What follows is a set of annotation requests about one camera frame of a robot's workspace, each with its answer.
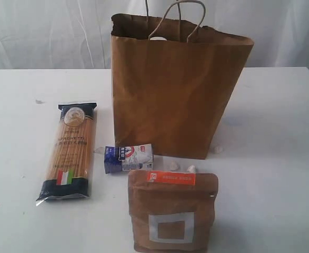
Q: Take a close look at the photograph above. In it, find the brown kraft stand-up pouch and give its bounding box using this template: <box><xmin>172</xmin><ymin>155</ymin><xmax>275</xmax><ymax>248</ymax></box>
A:
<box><xmin>128</xmin><ymin>170</ymin><xmax>218</xmax><ymax>252</ymax></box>

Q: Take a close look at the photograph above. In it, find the yellow grain bottle white cap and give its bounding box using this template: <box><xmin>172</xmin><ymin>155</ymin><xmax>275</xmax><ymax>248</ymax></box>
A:
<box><xmin>150</xmin><ymin>36</ymin><xmax>167</xmax><ymax>41</ymax></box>

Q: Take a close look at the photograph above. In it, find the brown paper bag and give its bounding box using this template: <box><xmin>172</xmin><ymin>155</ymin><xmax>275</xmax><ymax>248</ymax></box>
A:
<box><xmin>111</xmin><ymin>14</ymin><xmax>254</xmax><ymax>159</ymax></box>

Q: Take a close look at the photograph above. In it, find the white crumpled scrap left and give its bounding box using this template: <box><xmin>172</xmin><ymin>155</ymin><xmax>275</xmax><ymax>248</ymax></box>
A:
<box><xmin>169</xmin><ymin>161</ymin><xmax>180</xmax><ymax>171</ymax></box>

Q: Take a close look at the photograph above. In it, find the white crumpled scrap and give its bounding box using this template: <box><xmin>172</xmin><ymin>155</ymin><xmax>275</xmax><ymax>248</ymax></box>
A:
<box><xmin>169</xmin><ymin>161</ymin><xmax>180</xmax><ymax>171</ymax></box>
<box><xmin>187</xmin><ymin>165</ymin><xmax>197</xmax><ymax>173</ymax></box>

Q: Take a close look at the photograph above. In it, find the white crumpled scrap middle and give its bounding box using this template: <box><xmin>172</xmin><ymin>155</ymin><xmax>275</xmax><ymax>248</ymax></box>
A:
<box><xmin>187</xmin><ymin>165</ymin><xmax>197</xmax><ymax>173</ymax></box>

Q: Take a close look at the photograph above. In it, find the clear tape piece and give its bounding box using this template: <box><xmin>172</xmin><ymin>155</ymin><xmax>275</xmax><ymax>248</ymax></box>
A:
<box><xmin>94</xmin><ymin>147</ymin><xmax>105</xmax><ymax>154</ymax></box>

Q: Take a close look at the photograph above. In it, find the spaghetti pasta package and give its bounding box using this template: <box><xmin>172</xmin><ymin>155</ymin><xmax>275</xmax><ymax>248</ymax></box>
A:
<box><xmin>35</xmin><ymin>102</ymin><xmax>97</xmax><ymax>206</ymax></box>

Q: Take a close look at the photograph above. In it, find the white backdrop curtain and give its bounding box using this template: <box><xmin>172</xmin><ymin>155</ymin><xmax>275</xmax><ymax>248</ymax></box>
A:
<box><xmin>0</xmin><ymin>1</ymin><xmax>309</xmax><ymax>69</ymax></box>

